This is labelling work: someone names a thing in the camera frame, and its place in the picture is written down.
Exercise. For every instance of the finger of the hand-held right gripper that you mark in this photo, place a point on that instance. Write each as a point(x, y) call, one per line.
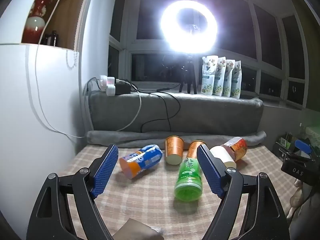
point(303, 146)

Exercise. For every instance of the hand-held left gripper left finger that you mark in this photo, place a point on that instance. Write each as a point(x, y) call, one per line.
point(105, 171)

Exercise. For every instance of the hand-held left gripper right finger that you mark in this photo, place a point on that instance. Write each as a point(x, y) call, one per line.
point(210, 171)

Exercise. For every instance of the person's right forearm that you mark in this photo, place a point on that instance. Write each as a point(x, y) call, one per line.
point(308, 212)

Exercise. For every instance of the white paper cup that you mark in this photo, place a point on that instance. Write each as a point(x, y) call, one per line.
point(223, 156)

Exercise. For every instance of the orange patterned paper cup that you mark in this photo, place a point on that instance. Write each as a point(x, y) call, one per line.
point(195, 148)
point(174, 150)

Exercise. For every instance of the red and orange paper cup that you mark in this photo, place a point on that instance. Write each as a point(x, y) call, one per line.
point(237, 147)

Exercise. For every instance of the blue and orange paper cup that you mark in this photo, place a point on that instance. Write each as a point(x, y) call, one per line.
point(140, 161)

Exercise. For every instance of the person's right hand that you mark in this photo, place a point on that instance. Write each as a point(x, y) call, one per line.
point(296, 197)

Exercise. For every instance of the pale green box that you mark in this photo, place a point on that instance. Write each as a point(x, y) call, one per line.
point(312, 131)

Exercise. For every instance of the black desk organiser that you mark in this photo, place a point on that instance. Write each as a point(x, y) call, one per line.
point(285, 143)

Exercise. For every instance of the green tea bottle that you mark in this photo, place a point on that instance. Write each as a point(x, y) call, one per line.
point(189, 180)

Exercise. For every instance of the beige checked tablecloth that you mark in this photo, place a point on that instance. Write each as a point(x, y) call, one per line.
point(150, 200)

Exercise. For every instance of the grey blanket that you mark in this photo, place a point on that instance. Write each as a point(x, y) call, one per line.
point(200, 115)

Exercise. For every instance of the brown card sheet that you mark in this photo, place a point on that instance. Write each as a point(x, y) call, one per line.
point(135, 231)

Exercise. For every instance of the white power adapter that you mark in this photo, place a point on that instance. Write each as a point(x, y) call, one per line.
point(110, 81)
point(103, 81)
point(110, 90)

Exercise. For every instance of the black power adapter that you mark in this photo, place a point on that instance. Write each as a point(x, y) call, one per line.
point(123, 87)

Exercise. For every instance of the white green refill pouch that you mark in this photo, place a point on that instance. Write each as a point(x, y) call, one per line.
point(208, 76)
point(228, 80)
point(220, 78)
point(236, 82)

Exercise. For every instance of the black tripod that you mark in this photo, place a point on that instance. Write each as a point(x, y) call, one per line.
point(188, 76)

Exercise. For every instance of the dark bottle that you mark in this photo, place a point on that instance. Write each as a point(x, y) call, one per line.
point(51, 38)

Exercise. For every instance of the wooden shelf niche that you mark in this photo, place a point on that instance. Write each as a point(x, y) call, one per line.
point(67, 17)

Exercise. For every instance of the red and white vase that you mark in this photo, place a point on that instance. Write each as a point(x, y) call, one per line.
point(35, 27)

